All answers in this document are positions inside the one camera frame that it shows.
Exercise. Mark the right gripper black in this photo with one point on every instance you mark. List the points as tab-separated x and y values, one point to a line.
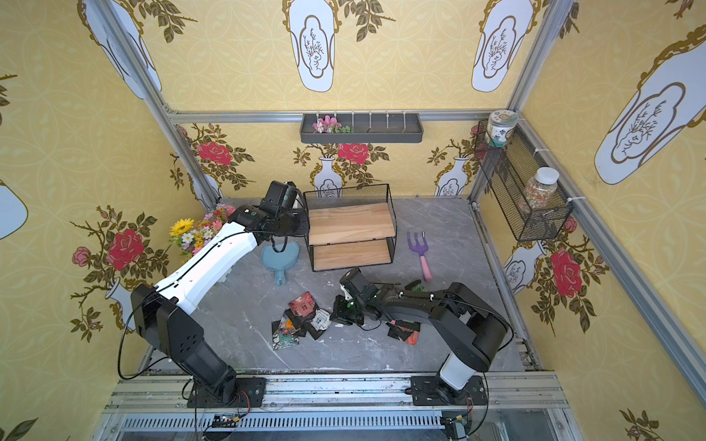
347	303

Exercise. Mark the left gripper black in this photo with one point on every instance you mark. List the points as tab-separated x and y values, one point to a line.
292	221

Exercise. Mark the white black tea bag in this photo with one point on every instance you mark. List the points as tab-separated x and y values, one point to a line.
321	320

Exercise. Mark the da hong pao tea bag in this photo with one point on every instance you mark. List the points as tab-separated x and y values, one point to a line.
404	331

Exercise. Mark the pink red tea bag floor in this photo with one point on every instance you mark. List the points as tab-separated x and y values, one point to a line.
303	306

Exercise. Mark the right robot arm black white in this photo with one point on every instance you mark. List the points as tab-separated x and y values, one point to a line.
473	331

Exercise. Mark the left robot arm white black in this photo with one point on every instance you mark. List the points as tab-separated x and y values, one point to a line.
162	314

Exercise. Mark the purple garden fork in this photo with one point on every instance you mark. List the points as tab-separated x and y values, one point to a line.
418	244

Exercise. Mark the small pink flowers in tray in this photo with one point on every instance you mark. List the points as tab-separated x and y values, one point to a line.
329	124

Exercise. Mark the colourful artificial flower bouquet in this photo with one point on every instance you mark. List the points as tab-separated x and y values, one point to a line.
190	236

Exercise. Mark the clear jar white lid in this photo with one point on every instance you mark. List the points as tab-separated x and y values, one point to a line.
539	190

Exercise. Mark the white lidded printed jar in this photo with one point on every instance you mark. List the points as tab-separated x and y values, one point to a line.
500	127

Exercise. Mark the black wire mesh shelf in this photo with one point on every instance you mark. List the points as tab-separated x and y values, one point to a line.
352	226

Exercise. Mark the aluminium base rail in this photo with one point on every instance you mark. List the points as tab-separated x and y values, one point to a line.
493	406

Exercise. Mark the black wire wall basket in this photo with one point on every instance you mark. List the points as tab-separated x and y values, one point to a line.
505	173

